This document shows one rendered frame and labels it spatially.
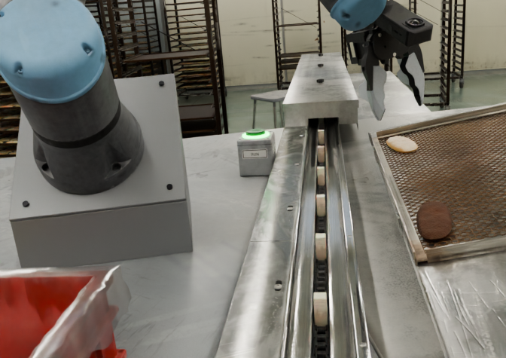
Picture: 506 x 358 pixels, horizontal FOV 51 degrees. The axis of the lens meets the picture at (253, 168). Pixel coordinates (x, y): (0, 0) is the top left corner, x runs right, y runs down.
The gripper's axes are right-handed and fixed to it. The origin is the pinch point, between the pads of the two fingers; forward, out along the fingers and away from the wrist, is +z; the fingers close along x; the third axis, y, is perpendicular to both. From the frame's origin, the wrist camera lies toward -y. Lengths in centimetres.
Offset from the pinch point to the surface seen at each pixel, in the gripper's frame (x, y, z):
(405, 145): 2.4, -2.5, 5.6
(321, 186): 15.8, 4.6, 9.6
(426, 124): -8.0, 5.2, 6.1
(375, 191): 7.3, 1.8, 13.1
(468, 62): -477, 525, 110
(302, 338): 38, -34, 8
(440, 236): 20.1, -31.8, 6.2
